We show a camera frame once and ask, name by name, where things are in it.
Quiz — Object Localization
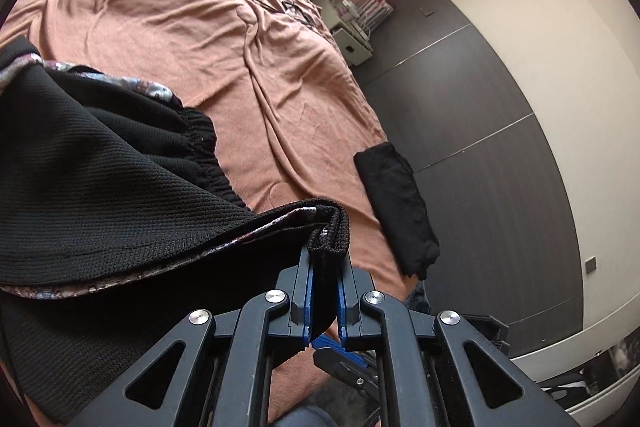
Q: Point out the black patterned pants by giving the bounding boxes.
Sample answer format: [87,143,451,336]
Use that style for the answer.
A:
[1,37,349,424]

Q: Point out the small folded black garment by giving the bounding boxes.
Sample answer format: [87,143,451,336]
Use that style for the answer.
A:
[354,142,440,281]

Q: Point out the brown bed blanket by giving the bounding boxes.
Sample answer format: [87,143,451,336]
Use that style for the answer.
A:
[0,0,417,423]

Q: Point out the white floor rack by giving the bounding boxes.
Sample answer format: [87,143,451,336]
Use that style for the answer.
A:
[314,0,394,66]

